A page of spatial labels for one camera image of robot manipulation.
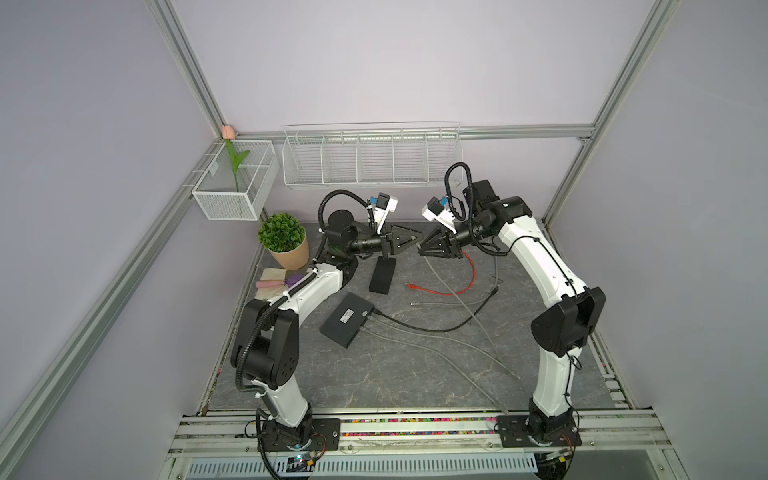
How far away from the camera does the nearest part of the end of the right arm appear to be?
680 millimetres

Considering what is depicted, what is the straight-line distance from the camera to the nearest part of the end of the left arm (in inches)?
27.1

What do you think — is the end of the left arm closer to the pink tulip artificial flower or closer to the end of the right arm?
the end of the right arm

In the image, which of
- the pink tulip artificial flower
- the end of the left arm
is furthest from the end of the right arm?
the pink tulip artificial flower
